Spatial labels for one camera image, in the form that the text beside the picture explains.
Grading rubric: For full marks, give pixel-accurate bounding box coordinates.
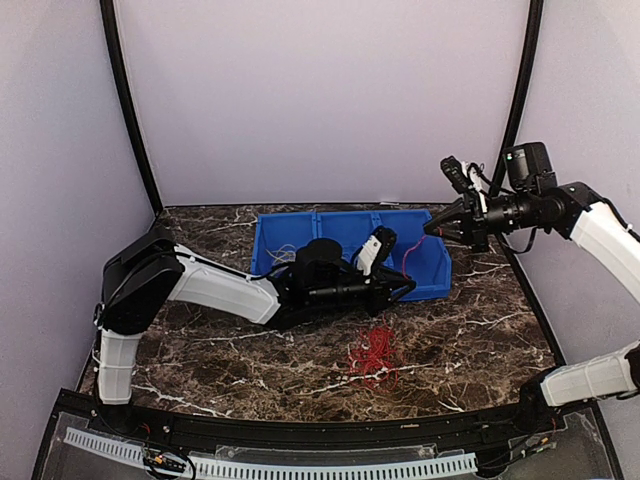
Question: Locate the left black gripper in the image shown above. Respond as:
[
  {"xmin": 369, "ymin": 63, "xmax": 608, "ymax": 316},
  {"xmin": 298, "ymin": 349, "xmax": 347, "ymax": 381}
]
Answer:
[{"xmin": 310, "ymin": 267, "xmax": 417, "ymax": 318}]

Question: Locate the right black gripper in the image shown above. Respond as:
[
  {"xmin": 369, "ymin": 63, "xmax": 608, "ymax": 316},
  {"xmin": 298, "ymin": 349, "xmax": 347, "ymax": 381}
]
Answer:
[{"xmin": 425, "ymin": 189, "xmax": 537, "ymax": 252}]

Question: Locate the yellow cable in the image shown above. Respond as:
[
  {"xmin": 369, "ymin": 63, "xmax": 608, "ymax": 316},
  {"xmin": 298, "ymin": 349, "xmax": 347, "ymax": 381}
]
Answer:
[{"xmin": 264, "ymin": 243, "xmax": 301, "ymax": 266}]

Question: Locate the blue three-compartment plastic bin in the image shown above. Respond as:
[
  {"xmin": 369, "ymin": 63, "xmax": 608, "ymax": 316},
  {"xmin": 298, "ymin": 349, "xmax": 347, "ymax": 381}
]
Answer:
[{"xmin": 249, "ymin": 209, "xmax": 454, "ymax": 304}]

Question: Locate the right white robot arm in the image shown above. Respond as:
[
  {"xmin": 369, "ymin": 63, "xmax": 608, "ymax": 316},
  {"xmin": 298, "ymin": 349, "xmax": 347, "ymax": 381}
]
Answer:
[{"xmin": 423, "ymin": 142, "xmax": 639, "ymax": 434}]

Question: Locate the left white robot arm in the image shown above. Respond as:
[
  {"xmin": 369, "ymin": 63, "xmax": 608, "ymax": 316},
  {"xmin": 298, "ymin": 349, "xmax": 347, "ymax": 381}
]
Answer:
[{"xmin": 94, "ymin": 227, "xmax": 416, "ymax": 436}]

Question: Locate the clear acrylic plate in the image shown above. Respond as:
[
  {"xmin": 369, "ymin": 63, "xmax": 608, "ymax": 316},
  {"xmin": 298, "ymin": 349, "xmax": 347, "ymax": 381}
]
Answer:
[{"xmin": 214, "ymin": 444, "xmax": 437, "ymax": 465}]

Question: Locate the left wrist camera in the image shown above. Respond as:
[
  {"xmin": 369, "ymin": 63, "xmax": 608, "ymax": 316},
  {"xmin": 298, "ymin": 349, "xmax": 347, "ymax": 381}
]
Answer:
[{"xmin": 351, "ymin": 226, "xmax": 397, "ymax": 276}]

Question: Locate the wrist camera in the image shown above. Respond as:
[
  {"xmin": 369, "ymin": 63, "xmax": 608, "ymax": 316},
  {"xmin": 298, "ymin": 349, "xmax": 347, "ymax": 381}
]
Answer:
[
  {"xmin": 440, "ymin": 156, "xmax": 487, "ymax": 213},
  {"xmin": 351, "ymin": 226, "xmax": 397, "ymax": 276}
]

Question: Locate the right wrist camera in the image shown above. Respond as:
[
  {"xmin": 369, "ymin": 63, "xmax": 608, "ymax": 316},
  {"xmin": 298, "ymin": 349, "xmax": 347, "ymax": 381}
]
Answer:
[{"xmin": 440, "ymin": 156, "xmax": 487, "ymax": 213}]

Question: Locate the right black frame post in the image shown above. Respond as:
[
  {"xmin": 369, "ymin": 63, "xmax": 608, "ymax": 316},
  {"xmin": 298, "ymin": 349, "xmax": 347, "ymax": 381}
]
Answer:
[{"xmin": 482, "ymin": 0, "xmax": 545, "ymax": 211}]

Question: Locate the black frame post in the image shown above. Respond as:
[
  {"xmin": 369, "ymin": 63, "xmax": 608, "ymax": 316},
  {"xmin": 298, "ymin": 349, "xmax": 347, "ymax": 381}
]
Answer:
[
  {"xmin": 482, "ymin": 0, "xmax": 545, "ymax": 211},
  {"xmin": 99, "ymin": 0, "xmax": 164, "ymax": 216}
]

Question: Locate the white slotted cable duct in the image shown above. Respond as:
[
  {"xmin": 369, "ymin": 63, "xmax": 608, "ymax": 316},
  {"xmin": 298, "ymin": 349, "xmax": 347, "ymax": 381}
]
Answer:
[{"xmin": 64, "ymin": 427, "xmax": 477, "ymax": 479}]

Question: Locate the black front rail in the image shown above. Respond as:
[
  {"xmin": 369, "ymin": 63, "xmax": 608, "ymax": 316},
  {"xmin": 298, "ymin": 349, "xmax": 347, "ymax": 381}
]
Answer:
[{"xmin": 47, "ymin": 389, "xmax": 605, "ymax": 452}]

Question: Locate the left black frame post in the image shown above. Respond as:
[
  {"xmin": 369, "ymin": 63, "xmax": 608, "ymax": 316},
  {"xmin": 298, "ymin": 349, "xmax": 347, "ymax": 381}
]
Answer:
[{"xmin": 99, "ymin": 0, "xmax": 164, "ymax": 216}]

